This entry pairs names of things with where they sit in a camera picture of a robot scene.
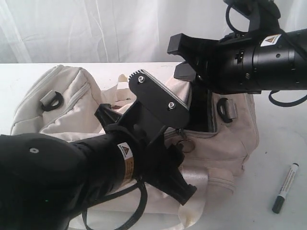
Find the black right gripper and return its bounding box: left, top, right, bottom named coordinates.
left=167, top=33, right=261, bottom=94

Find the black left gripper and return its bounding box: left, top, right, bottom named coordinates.
left=94, top=103, right=197, bottom=206

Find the cream fabric duffel bag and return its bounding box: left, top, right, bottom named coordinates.
left=11, top=65, right=259, bottom=230

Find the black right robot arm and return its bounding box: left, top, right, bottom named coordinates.
left=167, top=33, right=307, bottom=94

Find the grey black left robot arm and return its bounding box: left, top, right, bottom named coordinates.
left=0, top=101, right=196, bottom=230

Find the white marker black cap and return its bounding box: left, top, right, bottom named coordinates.
left=272, top=163, right=299, bottom=214

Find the white backdrop curtain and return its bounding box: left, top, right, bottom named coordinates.
left=0, top=0, right=307, bottom=65

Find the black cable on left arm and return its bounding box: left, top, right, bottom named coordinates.
left=81, top=179, right=149, bottom=230

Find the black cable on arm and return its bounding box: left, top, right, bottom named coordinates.
left=225, top=0, right=307, bottom=107
left=81, top=179, right=149, bottom=230

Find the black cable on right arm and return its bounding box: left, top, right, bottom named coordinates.
left=225, top=0, right=307, bottom=107

